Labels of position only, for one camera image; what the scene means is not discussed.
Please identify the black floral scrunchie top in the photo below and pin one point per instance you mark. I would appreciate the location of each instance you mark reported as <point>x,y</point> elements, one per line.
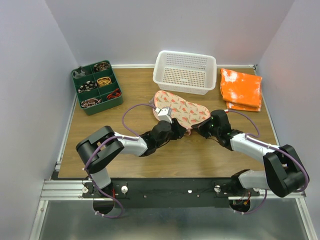
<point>101,66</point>

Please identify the black white dotted scrunchie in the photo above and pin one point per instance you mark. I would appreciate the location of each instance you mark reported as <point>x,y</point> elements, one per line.
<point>87,86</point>

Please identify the orange white cloth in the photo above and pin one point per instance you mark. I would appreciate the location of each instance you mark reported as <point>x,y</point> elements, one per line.
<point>241,91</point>

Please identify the white plastic basket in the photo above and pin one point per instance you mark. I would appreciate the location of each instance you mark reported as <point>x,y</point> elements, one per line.
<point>185,72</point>

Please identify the black floral scrunchie bottom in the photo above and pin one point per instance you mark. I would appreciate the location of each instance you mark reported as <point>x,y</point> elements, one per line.
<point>90,102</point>

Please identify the green compartment tray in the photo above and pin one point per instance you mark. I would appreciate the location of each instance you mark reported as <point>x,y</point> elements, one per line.
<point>108,89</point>

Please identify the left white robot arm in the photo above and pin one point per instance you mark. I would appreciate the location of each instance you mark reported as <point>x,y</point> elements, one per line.
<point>101,147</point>

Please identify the grey item in tray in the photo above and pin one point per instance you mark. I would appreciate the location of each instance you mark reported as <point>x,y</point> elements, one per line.
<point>78,73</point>

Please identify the pink floral laundry bag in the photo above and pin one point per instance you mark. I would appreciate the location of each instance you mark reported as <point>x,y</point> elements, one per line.
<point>187,113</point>

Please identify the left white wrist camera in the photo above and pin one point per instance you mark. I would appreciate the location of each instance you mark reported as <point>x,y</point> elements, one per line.
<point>164,114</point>

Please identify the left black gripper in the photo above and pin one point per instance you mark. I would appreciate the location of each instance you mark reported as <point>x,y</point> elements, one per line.
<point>178,131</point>

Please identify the black floral scrunchie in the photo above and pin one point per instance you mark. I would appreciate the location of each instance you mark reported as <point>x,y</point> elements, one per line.
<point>101,66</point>
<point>90,102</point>

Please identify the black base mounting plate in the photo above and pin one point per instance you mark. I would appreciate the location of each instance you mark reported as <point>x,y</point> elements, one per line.
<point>177,192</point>

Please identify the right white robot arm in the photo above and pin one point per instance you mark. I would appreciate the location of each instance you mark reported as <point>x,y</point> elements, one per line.
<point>283,172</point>

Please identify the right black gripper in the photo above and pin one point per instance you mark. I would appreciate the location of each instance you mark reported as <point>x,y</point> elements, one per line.
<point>200,127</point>

